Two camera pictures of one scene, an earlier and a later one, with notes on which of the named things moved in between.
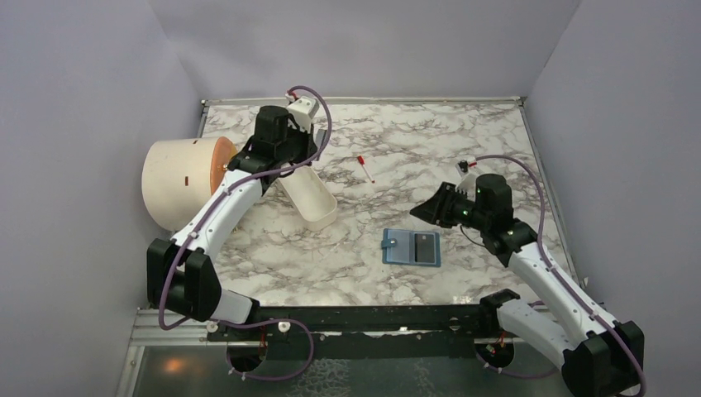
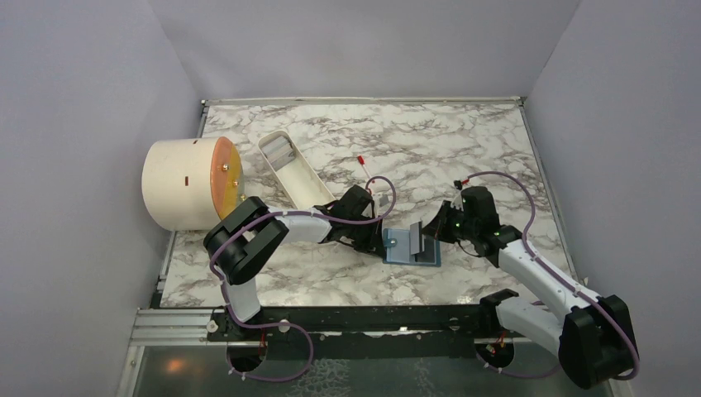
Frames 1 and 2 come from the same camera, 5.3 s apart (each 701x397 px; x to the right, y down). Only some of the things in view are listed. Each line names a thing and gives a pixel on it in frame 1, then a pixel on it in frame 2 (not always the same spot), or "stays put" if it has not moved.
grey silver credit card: x=320 y=136 to x=416 y=237
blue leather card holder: x=411 y=247 stays put
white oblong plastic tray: x=314 y=202 stays put
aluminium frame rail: x=153 y=327 stays put
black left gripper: x=307 y=138 to x=374 y=241
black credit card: x=424 y=248 stays put
